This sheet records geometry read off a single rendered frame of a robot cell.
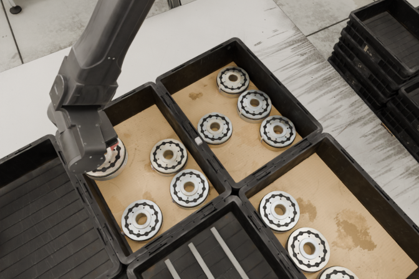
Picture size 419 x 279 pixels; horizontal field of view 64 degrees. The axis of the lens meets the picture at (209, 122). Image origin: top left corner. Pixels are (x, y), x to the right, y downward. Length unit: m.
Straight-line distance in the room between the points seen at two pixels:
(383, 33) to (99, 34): 1.60
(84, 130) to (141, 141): 0.47
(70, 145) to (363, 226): 0.74
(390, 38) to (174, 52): 1.07
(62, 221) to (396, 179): 0.99
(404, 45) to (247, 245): 1.32
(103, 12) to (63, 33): 2.10
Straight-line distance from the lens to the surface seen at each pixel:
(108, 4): 0.45
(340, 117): 1.25
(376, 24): 1.92
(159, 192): 0.93
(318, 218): 0.95
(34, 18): 2.73
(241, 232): 0.90
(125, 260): 0.81
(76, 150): 0.55
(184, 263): 0.89
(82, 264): 0.94
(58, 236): 0.97
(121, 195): 0.95
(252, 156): 0.97
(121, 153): 0.75
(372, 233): 0.99
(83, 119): 0.55
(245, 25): 1.43
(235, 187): 0.82
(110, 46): 0.47
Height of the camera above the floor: 1.71
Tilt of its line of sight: 61 degrees down
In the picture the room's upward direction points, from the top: 1 degrees clockwise
